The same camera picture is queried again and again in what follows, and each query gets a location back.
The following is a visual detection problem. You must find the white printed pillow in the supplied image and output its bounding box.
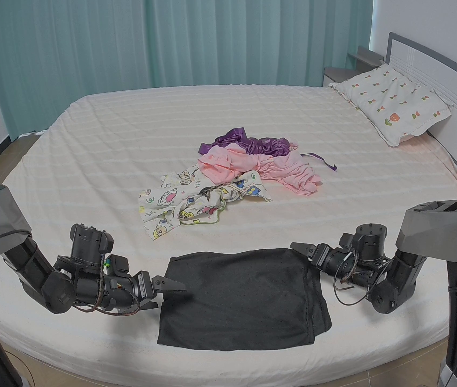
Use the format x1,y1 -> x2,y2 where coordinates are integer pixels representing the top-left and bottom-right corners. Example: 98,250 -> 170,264
328,63 -> 455,147

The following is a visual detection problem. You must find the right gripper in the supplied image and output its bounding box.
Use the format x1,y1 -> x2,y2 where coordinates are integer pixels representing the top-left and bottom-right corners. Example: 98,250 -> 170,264
290,241 -> 336,274

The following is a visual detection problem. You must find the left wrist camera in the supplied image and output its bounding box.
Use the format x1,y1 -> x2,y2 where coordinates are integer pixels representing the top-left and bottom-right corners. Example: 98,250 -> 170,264
108,256 -> 132,278

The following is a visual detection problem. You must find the pink garment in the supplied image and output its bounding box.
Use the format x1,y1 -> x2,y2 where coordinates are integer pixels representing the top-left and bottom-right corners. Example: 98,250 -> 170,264
197,144 -> 323,196

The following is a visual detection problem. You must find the black T-shirt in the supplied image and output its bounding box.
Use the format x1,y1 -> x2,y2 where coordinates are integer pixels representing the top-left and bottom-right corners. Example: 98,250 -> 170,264
157,248 -> 332,352

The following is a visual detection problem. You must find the bed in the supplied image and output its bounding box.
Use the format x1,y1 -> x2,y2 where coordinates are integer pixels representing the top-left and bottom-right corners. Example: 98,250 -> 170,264
0,32 -> 457,378

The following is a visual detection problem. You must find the white printed garment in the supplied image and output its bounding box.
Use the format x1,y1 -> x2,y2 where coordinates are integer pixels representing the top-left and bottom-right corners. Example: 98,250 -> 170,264
138,169 -> 273,241

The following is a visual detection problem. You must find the purple garment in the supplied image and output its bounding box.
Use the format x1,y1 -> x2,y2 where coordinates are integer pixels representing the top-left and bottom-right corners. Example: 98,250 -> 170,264
198,127 -> 339,171

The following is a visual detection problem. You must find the grey bedside table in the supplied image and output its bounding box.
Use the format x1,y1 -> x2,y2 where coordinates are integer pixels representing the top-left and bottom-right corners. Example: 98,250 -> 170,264
324,45 -> 386,86

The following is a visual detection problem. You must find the blue-green curtain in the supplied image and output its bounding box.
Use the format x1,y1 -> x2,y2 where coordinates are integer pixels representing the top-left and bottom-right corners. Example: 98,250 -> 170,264
0,0 -> 375,142

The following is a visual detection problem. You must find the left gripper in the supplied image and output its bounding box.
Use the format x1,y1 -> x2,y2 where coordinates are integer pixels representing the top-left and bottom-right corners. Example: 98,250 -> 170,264
130,270 -> 187,313

